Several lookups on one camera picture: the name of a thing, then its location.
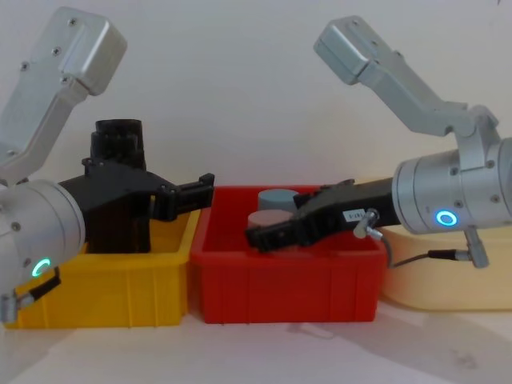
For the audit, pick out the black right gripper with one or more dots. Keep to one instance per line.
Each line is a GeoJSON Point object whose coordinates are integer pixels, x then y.
{"type": "Point", "coordinates": [340, 208]}

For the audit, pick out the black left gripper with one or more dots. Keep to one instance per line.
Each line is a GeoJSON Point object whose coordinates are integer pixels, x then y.
{"type": "Point", "coordinates": [112, 188]}

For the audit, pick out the pale pink cylinder block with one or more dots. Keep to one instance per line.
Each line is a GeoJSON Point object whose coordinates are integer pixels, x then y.
{"type": "Point", "coordinates": [269, 218]}

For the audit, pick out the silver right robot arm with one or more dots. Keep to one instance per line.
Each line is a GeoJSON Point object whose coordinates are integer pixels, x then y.
{"type": "Point", "coordinates": [448, 200]}

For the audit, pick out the grey cylinder block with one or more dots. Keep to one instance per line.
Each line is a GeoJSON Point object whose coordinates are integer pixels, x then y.
{"type": "Point", "coordinates": [278, 199]}

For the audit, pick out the red plastic bin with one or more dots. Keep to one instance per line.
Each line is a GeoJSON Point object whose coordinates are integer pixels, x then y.
{"type": "Point", "coordinates": [288, 284]}

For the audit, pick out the black plastic cylindrical part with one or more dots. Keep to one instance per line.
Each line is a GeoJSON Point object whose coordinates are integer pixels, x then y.
{"type": "Point", "coordinates": [120, 140]}

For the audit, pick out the yellow plastic bin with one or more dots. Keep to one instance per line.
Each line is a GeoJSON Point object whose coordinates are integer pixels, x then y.
{"type": "Point", "coordinates": [104, 288]}

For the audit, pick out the cream plastic bin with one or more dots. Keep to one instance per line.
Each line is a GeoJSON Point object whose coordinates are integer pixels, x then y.
{"type": "Point", "coordinates": [440, 280]}

